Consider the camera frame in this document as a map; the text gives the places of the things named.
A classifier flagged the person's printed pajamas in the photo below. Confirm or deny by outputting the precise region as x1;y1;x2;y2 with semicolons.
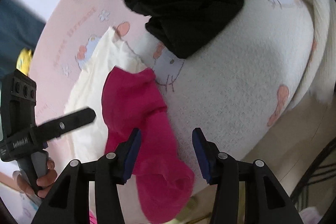
16;191;44;217

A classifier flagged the green slipper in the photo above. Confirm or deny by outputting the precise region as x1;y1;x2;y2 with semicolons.
178;196;210;222

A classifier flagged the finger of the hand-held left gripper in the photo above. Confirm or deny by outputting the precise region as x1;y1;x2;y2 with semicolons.
30;108;96;146

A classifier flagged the dark blue sofa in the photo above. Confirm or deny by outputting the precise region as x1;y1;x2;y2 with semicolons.
0;0;47;75

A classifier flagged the cream t-shirt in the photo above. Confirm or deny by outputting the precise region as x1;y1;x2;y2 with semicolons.
64;27;147;161

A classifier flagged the magenta t-shirt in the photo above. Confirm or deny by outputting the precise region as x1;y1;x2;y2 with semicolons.
101;67;195;224

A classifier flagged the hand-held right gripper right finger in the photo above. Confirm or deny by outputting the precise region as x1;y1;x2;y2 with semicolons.
192;128;302;224

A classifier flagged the yellow plush toy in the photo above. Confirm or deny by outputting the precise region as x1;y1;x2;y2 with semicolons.
16;48;33;75

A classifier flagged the person's left hand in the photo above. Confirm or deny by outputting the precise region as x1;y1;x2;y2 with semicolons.
17;158;58;197

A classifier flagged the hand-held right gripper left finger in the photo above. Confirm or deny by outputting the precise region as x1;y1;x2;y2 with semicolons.
31;128;142;224

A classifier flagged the pink and white printed blanket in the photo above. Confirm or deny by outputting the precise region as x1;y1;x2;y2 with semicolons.
28;0;335;224

